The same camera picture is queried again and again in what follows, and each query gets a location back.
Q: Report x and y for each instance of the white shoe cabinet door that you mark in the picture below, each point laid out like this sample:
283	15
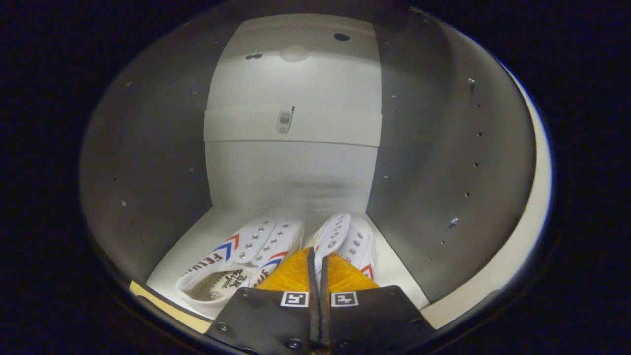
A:
535	197

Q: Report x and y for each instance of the grey shoe cabinet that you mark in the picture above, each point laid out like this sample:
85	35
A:
296	172

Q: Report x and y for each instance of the white canvas shoe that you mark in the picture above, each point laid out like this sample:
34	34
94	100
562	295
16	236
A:
345	236
256	241

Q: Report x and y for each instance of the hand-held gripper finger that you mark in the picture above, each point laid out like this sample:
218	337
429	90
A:
312	281
324	286

